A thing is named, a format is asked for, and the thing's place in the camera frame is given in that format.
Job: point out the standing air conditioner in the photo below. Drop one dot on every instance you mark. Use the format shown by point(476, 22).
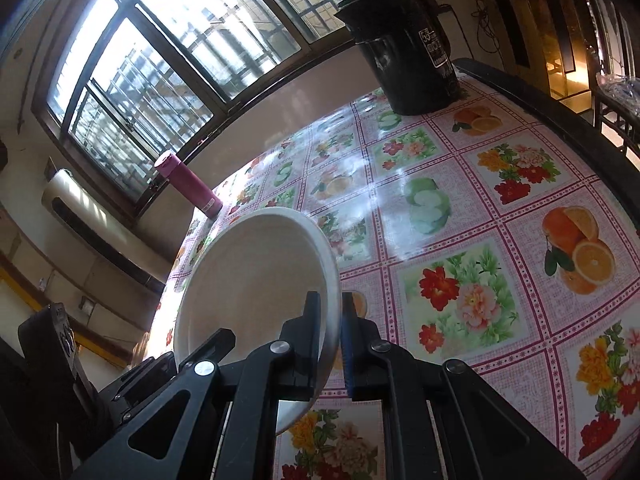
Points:
point(75, 200)

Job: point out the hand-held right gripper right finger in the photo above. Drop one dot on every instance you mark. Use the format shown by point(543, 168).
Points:
point(348, 350)

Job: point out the black electric kettle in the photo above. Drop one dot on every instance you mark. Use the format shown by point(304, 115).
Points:
point(400, 60)

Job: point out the brown framed barred window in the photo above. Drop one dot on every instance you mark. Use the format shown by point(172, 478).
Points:
point(150, 60)

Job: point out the floral plastic tablecloth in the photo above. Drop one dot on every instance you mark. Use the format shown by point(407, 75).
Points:
point(450, 200)

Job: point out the yellow wooden beam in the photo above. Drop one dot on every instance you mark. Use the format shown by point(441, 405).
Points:
point(100, 346)

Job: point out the purple thermos bottle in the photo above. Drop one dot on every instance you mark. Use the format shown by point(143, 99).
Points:
point(190, 185)

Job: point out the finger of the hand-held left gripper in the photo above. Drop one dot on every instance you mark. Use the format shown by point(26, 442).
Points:
point(145, 380)

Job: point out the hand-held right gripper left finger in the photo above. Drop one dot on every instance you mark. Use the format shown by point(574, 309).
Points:
point(295, 360)

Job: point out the black dining table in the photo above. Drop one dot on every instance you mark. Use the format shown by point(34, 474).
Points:
point(550, 120)

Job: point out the wall socket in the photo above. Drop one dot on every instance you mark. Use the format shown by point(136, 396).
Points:
point(87, 305)

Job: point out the dark wooden chair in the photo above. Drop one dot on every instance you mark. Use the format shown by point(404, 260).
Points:
point(607, 122)

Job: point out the clear plastic bag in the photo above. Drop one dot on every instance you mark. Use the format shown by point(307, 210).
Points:
point(620, 87)

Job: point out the white bowl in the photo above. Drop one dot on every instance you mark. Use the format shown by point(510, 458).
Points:
point(260, 270)

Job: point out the brown wooden door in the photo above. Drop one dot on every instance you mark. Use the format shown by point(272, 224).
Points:
point(565, 35)

